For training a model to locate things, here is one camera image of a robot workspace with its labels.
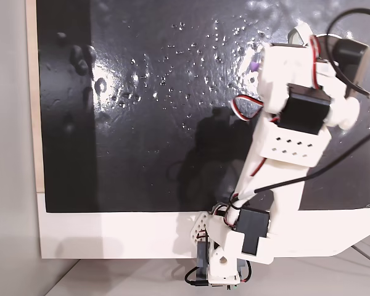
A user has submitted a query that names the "pale green steel mug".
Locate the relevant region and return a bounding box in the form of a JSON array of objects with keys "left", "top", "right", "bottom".
[{"left": 287, "top": 22, "right": 343, "bottom": 47}]

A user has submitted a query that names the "black shiny mat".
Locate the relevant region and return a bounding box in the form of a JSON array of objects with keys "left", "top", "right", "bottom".
[{"left": 36, "top": 0, "right": 370, "bottom": 213}]

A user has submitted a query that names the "light wooden board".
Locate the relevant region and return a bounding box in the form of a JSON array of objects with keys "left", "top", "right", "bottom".
[{"left": 25, "top": 0, "right": 46, "bottom": 194}]

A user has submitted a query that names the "red white black servo wire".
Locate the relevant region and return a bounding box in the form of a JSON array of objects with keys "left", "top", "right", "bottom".
[{"left": 230, "top": 94, "right": 265, "bottom": 121}]

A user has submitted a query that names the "black camera with mount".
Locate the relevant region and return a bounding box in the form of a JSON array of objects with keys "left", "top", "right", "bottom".
[{"left": 322, "top": 38, "right": 370, "bottom": 130}]

